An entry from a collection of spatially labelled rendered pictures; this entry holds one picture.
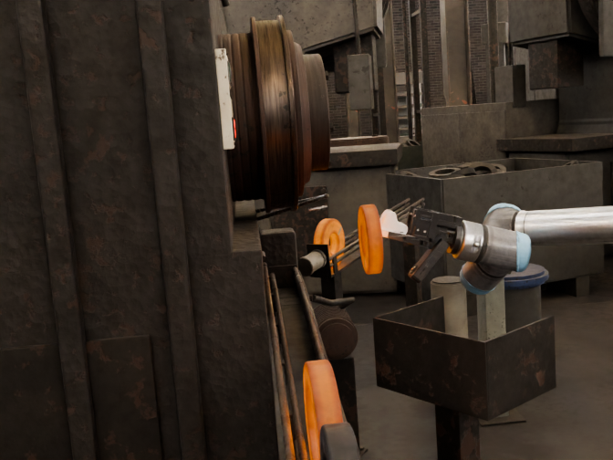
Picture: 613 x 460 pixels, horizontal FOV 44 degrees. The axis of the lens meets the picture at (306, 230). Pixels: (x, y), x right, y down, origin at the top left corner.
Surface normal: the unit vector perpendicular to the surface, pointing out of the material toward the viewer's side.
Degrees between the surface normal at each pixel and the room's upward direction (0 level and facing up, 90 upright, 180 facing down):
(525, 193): 90
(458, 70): 90
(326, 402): 47
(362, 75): 90
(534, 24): 91
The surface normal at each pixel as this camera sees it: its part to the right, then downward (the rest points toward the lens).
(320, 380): -0.02, -0.84
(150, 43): 0.08, 0.15
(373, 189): -0.16, 0.16
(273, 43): 0.01, -0.58
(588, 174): 0.34, 0.11
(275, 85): 0.06, -0.15
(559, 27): -0.90, 0.15
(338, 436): -0.06, -0.95
